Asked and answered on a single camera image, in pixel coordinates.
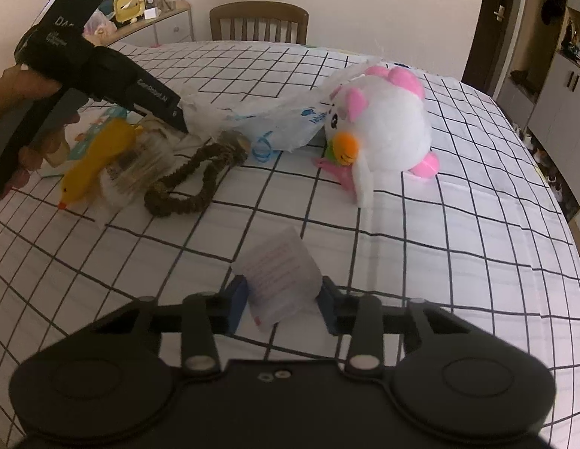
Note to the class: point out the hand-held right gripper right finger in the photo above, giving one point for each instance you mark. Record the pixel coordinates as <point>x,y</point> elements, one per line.
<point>327,311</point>

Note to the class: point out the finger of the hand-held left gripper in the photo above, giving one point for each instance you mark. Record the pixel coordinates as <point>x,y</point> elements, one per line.
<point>175,114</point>

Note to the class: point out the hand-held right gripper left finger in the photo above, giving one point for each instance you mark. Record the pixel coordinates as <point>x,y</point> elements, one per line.
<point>237,306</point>

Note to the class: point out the white paper packet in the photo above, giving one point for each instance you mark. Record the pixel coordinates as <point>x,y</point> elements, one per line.
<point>278,280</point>

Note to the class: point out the bagged face mask blue print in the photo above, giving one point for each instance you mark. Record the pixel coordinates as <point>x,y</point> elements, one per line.
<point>271,119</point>

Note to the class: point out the white and pink plush toy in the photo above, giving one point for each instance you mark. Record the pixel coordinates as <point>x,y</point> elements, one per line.
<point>388,121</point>

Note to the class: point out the person's left hand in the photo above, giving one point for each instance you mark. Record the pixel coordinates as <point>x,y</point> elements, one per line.
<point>16,86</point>

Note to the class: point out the light blue printed packet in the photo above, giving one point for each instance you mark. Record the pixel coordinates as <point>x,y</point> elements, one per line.
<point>100,119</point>

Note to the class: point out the yellow tissue box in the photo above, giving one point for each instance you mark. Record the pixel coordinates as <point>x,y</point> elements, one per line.
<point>128,7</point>

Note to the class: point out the brown fuzzy headband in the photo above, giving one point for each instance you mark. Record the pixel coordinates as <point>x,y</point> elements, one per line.
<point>208,180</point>

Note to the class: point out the clear plastic package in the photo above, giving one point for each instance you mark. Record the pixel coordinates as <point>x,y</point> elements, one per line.
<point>130,173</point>

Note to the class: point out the small white box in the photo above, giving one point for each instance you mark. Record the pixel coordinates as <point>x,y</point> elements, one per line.
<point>150,13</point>

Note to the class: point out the yellow rubber duck toy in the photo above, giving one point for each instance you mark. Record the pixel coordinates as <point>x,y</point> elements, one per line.
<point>100,156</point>

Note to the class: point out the wooden dresser with grey drawers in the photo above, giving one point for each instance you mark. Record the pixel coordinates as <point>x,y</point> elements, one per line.
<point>170,25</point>

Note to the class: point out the white checked bed sheet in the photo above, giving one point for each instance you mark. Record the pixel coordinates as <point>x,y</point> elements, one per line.
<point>435,252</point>

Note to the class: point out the wooden chair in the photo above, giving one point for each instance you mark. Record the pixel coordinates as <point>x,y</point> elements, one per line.
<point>259,21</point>

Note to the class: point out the dark wooden door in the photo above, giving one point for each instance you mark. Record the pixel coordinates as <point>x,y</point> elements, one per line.
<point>495,23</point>

